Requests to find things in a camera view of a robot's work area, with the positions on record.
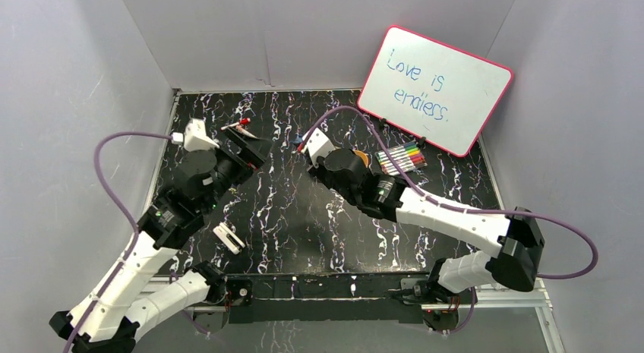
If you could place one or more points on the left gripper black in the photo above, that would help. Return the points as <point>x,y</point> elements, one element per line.
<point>247,149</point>

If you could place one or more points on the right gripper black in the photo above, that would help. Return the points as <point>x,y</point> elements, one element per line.
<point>320,169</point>

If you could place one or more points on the orange oval tray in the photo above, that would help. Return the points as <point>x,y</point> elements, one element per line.
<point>363,157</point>

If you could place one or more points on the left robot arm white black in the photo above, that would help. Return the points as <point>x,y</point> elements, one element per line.
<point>114,316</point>

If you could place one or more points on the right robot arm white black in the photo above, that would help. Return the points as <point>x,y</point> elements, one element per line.
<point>509,248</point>

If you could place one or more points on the white marker red tip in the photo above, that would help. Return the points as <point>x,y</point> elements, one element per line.
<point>248,136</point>

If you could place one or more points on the red capped marker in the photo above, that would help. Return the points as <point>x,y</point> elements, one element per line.
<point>242,122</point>

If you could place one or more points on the pack of coloured markers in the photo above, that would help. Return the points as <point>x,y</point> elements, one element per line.
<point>407,156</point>

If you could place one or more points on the pink framed whiteboard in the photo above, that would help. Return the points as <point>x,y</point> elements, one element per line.
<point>433,90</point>

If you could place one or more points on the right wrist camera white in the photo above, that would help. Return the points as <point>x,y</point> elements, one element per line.
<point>317,147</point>

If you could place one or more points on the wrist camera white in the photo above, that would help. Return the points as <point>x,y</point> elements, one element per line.
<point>317,147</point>
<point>194,137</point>

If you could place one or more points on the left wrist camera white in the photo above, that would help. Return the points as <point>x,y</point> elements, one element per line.
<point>194,137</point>

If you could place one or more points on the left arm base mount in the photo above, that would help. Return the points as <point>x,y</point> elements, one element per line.
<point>211,314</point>

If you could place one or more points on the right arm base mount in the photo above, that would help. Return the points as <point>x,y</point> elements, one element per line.
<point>451,311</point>

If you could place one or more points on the aluminium frame rail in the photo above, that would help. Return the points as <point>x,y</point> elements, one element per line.
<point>489,297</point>

